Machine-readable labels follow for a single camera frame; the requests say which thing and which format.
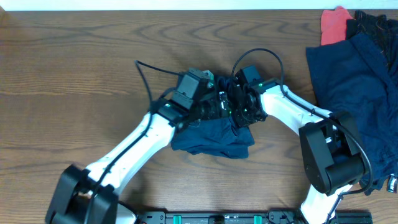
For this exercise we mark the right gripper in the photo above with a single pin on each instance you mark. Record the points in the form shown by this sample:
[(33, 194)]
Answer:
[(242, 122)]

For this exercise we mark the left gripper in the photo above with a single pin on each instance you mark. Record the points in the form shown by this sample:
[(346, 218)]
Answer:
[(222, 104)]

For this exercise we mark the dark blue denim shorts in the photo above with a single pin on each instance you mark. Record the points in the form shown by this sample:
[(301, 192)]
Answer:
[(218, 137)]

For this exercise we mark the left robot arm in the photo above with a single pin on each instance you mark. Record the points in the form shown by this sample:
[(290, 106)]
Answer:
[(92, 195)]

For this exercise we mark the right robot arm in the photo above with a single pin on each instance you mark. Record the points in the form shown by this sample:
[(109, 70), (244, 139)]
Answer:
[(333, 155)]

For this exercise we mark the dark blue garment in pile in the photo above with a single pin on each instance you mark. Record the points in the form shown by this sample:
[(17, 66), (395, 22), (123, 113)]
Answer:
[(353, 75)]

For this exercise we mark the red garment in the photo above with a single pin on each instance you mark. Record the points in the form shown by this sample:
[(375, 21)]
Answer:
[(333, 25)]

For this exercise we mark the black knit garment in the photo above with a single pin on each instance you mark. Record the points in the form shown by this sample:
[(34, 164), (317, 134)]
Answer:
[(381, 30)]

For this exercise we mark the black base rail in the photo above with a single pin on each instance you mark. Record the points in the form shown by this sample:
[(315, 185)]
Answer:
[(272, 217)]

